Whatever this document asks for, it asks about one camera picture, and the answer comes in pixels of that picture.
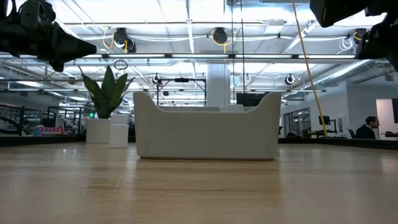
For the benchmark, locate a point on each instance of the small black desk monitor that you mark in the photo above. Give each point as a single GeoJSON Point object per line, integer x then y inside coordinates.
{"type": "Point", "coordinates": [325, 120]}

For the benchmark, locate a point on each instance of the black background screen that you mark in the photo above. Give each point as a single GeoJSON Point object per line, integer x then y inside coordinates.
{"type": "Point", "coordinates": [250, 99]}

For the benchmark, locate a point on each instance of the black aluminium table frame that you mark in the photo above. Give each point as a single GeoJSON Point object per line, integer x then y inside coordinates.
{"type": "Point", "coordinates": [342, 143]}

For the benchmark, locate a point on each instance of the pale grey plastic basket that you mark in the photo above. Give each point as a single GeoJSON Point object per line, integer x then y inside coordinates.
{"type": "Point", "coordinates": [205, 137]}

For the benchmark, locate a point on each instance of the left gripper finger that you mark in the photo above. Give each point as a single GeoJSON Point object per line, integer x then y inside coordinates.
{"type": "Point", "coordinates": [71, 40]}
{"type": "Point", "coordinates": [71, 56]}

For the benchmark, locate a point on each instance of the black wall screen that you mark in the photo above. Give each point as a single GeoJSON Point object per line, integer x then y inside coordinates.
{"type": "Point", "coordinates": [395, 110]}

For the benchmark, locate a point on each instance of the person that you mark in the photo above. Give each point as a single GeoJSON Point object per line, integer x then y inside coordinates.
{"type": "Point", "coordinates": [365, 132]}

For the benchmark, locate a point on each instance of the white plant pot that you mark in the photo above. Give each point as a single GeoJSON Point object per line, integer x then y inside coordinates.
{"type": "Point", "coordinates": [98, 130]}

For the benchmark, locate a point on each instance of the red boxes on shelf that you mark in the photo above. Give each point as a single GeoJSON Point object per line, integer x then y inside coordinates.
{"type": "Point", "coordinates": [51, 130]}

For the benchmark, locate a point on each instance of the green artificial plant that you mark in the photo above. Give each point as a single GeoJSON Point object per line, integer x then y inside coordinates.
{"type": "Point", "coordinates": [107, 93]}

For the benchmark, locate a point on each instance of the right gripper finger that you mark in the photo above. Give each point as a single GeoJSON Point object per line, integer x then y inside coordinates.
{"type": "Point", "coordinates": [335, 11]}
{"type": "Point", "coordinates": [376, 42]}

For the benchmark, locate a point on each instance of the black background rig frame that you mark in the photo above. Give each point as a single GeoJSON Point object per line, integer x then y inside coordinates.
{"type": "Point", "coordinates": [182, 80]}

